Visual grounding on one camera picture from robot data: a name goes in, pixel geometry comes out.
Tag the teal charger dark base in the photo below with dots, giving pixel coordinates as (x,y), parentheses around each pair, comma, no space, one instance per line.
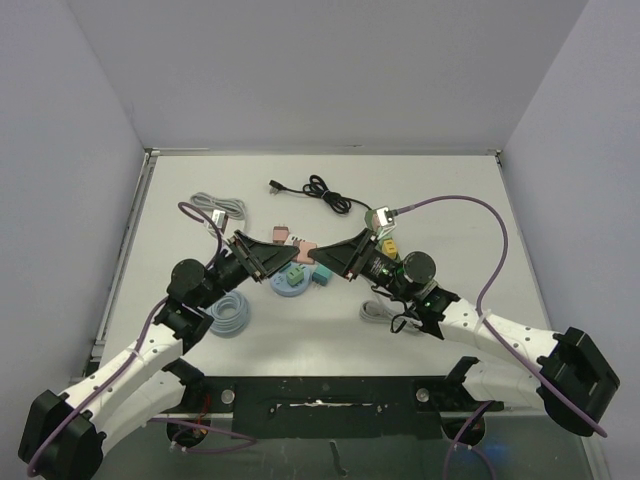
(321,276)

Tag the mint green charger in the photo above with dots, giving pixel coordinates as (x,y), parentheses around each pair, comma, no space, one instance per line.
(295,275)

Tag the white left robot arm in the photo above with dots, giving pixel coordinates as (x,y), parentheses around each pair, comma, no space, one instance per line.
(67,435)

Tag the green power strip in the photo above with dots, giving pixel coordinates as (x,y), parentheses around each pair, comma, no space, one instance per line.
(368,220)

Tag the small pink charger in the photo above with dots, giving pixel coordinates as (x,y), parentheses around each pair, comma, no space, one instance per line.
(305,248)

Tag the round blue power socket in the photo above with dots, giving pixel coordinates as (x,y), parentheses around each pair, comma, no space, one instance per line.
(279,285)

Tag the yellow charger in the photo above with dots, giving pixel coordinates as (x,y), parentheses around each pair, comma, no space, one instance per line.
(389,248)

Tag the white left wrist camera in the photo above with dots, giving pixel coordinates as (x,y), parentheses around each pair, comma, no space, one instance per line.
(220,219)

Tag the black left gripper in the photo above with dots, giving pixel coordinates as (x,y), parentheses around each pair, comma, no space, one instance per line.
(272,256)

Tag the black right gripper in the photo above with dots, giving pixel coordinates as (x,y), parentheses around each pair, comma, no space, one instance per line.
(360,253)

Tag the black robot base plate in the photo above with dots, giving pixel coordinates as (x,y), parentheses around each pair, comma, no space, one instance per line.
(330,407)

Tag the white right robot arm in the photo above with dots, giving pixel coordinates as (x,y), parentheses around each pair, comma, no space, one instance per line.
(564,374)

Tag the white USB power strip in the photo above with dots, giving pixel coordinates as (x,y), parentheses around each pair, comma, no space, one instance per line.
(294,240)

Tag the aluminium frame rail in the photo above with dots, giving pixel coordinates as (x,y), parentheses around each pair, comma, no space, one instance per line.
(53,464)

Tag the pink charger near strip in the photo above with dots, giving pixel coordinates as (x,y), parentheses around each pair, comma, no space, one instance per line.
(280,234)

